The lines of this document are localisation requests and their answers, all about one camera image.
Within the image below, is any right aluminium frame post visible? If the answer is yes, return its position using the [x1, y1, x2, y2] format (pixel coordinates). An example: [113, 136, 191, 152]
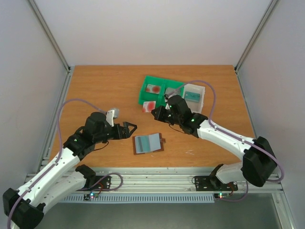
[234, 0, 281, 73]

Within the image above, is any aluminium frame post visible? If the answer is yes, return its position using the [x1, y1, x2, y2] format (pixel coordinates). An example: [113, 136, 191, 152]
[234, 0, 281, 73]
[26, 0, 72, 73]

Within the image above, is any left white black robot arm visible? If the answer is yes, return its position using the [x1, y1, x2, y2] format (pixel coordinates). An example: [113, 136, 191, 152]
[2, 110, 137, 229]

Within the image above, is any white plastic bin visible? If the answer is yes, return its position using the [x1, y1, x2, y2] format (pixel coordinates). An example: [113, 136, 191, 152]
[182, 84, 205, 113]

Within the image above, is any aluminium front rail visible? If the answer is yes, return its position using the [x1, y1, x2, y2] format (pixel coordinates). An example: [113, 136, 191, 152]
[92, 167, 284, 194]

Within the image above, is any left aluminium frame post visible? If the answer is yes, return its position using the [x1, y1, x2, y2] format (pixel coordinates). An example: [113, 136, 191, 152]
[26, 0, 72, 73]

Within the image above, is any card with red circle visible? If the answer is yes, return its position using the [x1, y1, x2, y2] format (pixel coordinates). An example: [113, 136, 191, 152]
[142, 101, 156, 113]

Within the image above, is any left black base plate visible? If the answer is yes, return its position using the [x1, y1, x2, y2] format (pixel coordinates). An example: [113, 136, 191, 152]
[80, 176, 111, 191]

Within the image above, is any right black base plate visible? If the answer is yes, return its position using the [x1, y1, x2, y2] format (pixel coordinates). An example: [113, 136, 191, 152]
[191, 176, 238, 192]

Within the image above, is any card with red circles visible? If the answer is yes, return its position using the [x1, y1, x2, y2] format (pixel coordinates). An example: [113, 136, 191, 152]
[145, 84, 161, 94]

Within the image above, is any green bin middle compartment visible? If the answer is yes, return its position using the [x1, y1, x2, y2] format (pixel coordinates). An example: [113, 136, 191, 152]
[156, 79, 183, 107]

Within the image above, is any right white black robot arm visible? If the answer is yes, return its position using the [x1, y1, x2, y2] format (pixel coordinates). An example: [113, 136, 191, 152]
[151, 95, 277, 190]

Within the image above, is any teal VIP card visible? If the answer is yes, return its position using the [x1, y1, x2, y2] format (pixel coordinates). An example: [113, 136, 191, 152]
[135, 135, 151, 154]

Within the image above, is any right controller board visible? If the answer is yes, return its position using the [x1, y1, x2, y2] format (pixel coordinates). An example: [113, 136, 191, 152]
[214, 192, 231, 199]

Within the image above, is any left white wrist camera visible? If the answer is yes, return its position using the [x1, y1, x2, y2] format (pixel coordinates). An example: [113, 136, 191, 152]
[106, 108, 120, 127]

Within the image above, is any left controller board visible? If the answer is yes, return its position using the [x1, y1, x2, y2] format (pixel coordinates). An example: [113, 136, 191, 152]
[83, 193, 99, 201]

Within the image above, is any grey slotted cable duct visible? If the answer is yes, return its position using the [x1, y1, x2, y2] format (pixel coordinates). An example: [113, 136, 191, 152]
[60, 193, 214, 204]

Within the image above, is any brown leather card holder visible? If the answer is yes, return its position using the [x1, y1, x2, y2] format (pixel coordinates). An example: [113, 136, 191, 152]
[132, 133, 166, 155]

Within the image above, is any grey silver card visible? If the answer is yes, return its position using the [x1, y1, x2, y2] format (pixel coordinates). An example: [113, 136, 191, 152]
[164, 87, 177, 95]

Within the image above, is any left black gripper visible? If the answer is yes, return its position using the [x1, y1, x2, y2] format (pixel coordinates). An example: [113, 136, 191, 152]
[94, 122, 138, 144]

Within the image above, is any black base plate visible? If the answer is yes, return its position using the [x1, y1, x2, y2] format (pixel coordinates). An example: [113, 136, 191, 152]
[80, 176, 111, 191]
[191, 176, 238, 192]

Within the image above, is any controller board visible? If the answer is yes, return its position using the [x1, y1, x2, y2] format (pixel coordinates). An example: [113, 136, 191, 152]
[83, 193, 99, 201]
[214, 192, 231, 199]

